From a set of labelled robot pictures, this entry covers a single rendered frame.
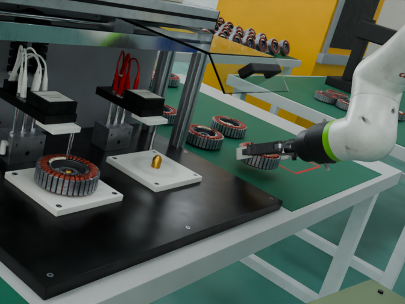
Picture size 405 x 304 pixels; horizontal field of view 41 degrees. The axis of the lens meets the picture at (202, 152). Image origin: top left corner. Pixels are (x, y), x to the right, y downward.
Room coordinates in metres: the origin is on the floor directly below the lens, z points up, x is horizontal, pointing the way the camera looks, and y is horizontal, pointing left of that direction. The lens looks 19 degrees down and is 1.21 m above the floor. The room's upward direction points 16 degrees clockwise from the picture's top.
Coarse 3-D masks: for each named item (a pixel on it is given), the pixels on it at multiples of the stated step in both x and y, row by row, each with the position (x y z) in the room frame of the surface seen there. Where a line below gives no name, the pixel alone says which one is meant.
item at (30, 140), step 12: (0, 132) 0.94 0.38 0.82; (24, 132) 0.96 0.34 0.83; (36, 132) 0.98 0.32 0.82; (0, 144) 0.94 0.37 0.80; (12, 144) 0.92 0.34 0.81; (24, 144) 0.94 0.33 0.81; (36, 144) 0.96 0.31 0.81; (0, 156) 0.93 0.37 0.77; (12, 156) 0.92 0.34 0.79; (24, 156) 0.94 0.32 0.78; (36, 156) 0.97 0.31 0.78
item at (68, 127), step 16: (0, 96) 0.95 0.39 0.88; (16, 96) 0.94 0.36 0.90; (32, 96) 0.91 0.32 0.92; (48, 96) 0.92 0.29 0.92; (64, 96) 0.95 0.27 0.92; (16, 112) 0.94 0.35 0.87; (32, 112) 0.90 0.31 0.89; (48, 112) 0.88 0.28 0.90; (64, 112) 0.91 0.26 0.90; (32, 128) 0.98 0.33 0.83; (48, 128) 0.88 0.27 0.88; (64, 128) 0.89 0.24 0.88; (80, 128) 0.92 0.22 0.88
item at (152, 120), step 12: (108, 96) 1.14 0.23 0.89; (132, 96) 1.10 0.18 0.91; (144, 96) 1.10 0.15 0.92; (156, 96) 1.13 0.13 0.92; (108, 108) 1.14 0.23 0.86; (120, 108) 1.16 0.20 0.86; (132, 108) 1.10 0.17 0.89; (144, 108) 1.09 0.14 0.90; (156, 108) 1.12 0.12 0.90; (108, 120) 1.14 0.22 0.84; (120, 120) 1.18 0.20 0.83; (144, 120) 1.08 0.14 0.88; (156, 120) 1.09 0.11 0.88
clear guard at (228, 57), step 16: (160, 32) 1.06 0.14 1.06; (176, 32) 1.12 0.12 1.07; (208, 32) 1.28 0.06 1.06; (208, 48) 1.02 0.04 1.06; (224, 48) 1.09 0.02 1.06; (240, 48) 1.16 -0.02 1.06; (224, 64) 1.00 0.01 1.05; (240, 64) 1.05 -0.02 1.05; (224, 80) 0.97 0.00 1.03; (240, 80) 1.02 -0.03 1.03; (256, 80) 1.06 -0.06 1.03; (272, 80) 1.12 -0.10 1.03
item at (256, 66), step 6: (246, 66) 1.01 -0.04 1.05; (252, 66) 1.01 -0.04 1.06; (258, 66) 1.02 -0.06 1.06; (264, 66) 1.04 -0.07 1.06; (270, 66) 1.06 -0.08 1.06; (276, 66) 1.08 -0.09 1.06; (240, 72) 1.02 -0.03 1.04; (246, 72) 1.01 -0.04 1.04; (252, 72) 1.01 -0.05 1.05; (258, 72) 1.02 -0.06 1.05; (264, 72) 1.04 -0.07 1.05; (270, 72) 1.06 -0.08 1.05; (276, 72) 1.08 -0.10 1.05
